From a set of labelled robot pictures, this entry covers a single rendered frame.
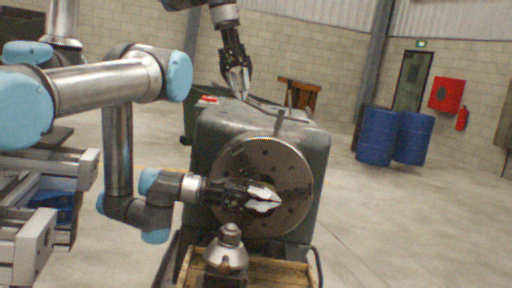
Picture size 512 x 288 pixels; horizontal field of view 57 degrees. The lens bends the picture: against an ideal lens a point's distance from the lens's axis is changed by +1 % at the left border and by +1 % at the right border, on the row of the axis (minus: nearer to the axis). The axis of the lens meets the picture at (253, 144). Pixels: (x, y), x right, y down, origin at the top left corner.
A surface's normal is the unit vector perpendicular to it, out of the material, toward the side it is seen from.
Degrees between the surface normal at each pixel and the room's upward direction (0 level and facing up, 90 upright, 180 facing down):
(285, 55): 90
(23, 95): 92
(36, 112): 91
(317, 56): 90
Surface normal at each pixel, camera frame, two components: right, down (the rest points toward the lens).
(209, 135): 0.00, 0.20
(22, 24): 0.29, 0.24
